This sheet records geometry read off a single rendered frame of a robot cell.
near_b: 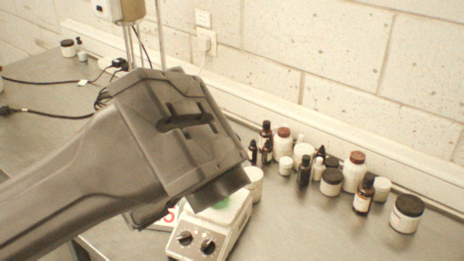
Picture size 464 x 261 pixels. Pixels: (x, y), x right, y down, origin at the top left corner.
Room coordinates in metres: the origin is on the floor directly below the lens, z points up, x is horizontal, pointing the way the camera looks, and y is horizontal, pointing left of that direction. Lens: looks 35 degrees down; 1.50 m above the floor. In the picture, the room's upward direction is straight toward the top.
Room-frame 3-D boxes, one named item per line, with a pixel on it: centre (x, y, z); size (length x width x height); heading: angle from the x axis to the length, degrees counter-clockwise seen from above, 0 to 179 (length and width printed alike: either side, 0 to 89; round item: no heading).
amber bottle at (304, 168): (0.82, -0.20, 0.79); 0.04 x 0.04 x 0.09
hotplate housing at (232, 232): (0.65, 0.05, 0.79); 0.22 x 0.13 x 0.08; 155
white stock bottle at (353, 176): (0.81, -0.32, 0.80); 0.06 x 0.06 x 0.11
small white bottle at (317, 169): (0.84, -0.24, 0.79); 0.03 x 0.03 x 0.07
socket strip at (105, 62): (1.42, 0.39, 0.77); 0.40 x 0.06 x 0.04; 51
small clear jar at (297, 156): (0.89, -0.20, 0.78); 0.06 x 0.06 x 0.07
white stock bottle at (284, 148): (0.93, -0.15, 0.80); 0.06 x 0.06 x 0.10
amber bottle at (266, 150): (0.92, -0.10, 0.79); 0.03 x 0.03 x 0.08
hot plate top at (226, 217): (0.67, 0.03, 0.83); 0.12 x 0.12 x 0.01; 65
